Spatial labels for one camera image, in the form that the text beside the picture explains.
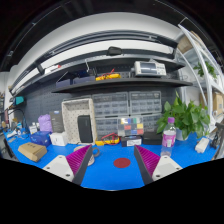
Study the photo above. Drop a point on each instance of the green potted plant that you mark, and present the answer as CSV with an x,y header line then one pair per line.
x,y
189,118

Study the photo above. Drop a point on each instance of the blue table mat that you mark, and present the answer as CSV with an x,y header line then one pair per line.
x,y
102,174

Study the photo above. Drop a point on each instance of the blue small box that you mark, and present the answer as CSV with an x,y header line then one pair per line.
x,y
41,138

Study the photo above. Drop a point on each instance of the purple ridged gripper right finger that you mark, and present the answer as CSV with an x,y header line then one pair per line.
x,y
153,167

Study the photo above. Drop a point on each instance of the grey drawer organizer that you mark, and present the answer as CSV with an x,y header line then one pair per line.
x,y
110,104
142,102

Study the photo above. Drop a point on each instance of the brown cardboard box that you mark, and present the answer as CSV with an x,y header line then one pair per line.
x,y
32,151

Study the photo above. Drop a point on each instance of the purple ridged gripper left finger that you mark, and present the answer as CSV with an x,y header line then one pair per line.
x,y
72,167

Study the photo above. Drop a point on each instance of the yellow multimeter on table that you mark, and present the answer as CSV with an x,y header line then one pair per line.
x,y
109,139

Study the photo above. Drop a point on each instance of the grey drawer organizer left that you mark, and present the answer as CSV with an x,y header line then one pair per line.
x,y
110,104

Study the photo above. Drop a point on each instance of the yellow multimeter on shelf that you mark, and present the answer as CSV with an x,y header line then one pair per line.
x,y
108,76

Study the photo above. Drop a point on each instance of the white power adapter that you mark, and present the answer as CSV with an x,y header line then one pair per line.
x,y
202,145

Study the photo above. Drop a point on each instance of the white perforated storage basket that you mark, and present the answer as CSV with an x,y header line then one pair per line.
x,y
71,111

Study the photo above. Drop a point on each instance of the grey drawer organizer right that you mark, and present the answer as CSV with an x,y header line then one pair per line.
x,y
142,102

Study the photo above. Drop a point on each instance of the cardboard box on rack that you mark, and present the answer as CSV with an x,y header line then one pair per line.
x,y
184,45

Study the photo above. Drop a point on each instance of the purple bag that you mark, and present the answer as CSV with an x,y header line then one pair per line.
x,y
45,123

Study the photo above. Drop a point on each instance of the red round marker sticker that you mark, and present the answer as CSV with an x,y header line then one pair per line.
x,y
122,162

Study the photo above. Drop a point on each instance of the white metal rack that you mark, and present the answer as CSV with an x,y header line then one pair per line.
x,y
207,74

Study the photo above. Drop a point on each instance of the black rectangular box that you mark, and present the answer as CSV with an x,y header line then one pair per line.
x,y
84,128

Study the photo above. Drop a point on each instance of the clear plastic water bottle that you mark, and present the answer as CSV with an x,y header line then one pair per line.
x,y
168,137

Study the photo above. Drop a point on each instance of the white small box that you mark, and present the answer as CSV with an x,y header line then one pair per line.
x,y
59,139

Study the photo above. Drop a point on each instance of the black labelled box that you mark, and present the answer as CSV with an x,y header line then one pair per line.
x,y
131,141

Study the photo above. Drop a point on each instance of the white oscilloscope instrument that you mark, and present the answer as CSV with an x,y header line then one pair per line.
x,y
150,68

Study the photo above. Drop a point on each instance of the black wall shelf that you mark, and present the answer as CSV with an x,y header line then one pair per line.
x,y
121,83

